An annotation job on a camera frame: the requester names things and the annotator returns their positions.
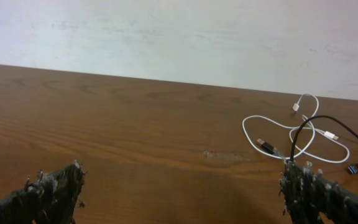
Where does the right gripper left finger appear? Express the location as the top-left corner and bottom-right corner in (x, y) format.
(0, 161), (86, 223)

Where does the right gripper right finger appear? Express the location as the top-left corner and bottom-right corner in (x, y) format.
(279, 160), (358, 223)

